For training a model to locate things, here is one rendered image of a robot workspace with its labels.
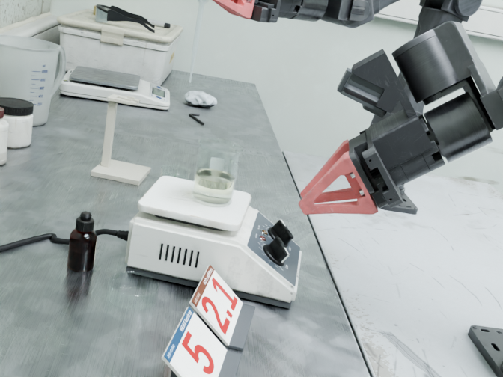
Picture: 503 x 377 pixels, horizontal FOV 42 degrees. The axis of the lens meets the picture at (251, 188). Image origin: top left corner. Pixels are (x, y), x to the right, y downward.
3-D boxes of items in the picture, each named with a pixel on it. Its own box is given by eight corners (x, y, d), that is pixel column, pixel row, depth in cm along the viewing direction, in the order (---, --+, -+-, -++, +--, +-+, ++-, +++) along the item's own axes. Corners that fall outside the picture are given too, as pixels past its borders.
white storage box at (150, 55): (177, 71, 212) (184, 26, 207) (163, 91, 177) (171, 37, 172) (82, 53, 210) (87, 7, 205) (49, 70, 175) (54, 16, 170)
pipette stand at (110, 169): (150, 171, 112) (161, 98, 108) (138, 185, 104) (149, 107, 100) (105, 162, 112) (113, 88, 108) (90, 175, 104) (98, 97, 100)
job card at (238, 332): (254, 309, 73) (261, 276, 72) (242, 351, 65) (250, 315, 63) (202, 296, 74) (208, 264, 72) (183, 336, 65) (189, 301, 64)
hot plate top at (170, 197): (251, 200, 84) (253, 193, 83) (239, 233, 72) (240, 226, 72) (161, 179, 84) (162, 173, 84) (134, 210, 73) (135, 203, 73)
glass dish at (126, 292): (94, 296, 69) (96, 278, 69) (133, 283, 74) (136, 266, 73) (128, 319, 66) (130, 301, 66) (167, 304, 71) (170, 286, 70)
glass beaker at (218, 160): (181, 194, 79) (191, 131, 77) (220, 194, 82) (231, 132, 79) (202, 214, 74) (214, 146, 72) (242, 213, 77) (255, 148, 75)
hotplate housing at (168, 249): (298, 265, 86) (311, 210, 84) (292, 313, 74) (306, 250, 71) (135, 230, 88) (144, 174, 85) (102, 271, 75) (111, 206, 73)
